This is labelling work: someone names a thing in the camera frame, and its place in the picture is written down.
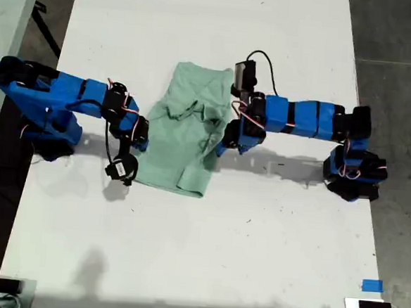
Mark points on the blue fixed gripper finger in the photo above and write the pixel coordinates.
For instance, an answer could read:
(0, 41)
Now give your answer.
(141, 149)
(220, 149)

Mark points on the pale green t-shirt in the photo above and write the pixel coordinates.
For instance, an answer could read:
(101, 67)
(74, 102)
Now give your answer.
(177, 148)

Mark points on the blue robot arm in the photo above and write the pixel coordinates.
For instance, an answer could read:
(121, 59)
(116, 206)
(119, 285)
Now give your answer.
(54, 97)
(310, 119)

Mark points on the black stand leg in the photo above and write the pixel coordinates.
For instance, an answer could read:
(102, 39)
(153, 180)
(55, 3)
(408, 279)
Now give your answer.
(46, 32)

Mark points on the pale side table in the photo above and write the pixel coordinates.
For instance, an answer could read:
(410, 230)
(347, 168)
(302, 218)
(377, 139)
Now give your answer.
(7, 13)

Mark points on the short blue tape strip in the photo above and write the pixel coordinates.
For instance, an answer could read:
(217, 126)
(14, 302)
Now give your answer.
(372, 285)

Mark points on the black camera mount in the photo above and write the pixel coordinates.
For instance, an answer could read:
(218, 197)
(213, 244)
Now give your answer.
(130, 168)

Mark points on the black camera box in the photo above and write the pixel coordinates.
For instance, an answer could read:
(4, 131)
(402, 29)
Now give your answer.
(244, 77)
(116, 169)

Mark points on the black camera stalk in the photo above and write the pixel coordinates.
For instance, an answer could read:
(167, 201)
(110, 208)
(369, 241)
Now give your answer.
(245, 100)

